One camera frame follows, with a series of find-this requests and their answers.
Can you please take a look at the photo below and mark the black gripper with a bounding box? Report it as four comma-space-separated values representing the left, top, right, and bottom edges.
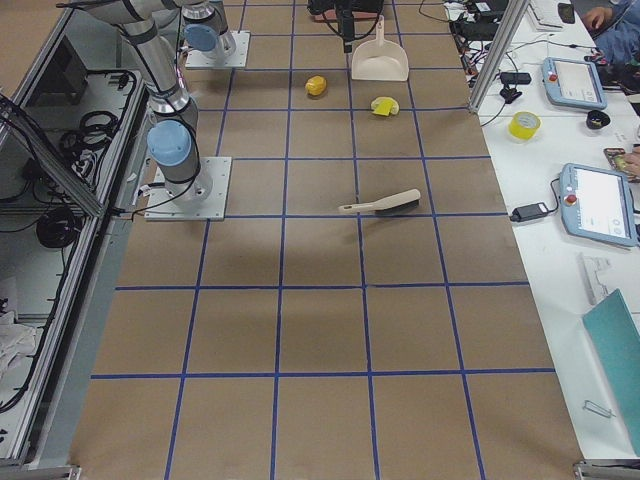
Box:
307, 0, 384, 40

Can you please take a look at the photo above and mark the beige plastic dustpan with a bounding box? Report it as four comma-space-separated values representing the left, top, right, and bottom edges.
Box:
351, 16, 409, 82

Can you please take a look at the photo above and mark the yellow paper ball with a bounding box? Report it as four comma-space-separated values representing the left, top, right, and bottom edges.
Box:
305, 75, 328, 97

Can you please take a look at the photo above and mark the yellow sponge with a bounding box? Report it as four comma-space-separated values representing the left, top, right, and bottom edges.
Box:
370, 96, 400, 117

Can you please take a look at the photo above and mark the beige hand brush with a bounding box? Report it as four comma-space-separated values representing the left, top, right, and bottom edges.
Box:
338, 189, 421, 216

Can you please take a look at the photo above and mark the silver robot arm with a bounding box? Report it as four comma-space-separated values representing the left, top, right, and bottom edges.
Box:
181, 1, 384, 61
57, 1, 215, 210

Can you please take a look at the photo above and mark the yellow tape roll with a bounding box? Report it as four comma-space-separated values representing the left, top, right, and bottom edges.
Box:
508, 111, 541, 141

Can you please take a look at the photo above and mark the upper blue teach pendant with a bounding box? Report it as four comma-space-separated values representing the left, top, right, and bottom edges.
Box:
541, 57, 607, 110

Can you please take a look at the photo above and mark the blue teach pendant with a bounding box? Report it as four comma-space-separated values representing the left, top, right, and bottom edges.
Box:
558, 163, 639, 248
541, 57, 607, 110

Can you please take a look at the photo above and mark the black power adapter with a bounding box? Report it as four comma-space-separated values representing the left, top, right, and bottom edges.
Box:
509, 202, 550, 223

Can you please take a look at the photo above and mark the lower blue teach pendant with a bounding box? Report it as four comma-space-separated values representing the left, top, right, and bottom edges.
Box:
558, 163, 639, 248

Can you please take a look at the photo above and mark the teal folder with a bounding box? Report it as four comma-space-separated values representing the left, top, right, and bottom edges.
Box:
583, 289, 639, 455

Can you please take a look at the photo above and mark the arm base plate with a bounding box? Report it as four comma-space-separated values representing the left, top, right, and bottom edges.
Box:
185, 27, 250, 70
143, 157, 232, 221

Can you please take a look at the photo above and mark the aluminium frame post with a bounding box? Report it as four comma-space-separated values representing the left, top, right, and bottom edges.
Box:
468, 0, 529, 113

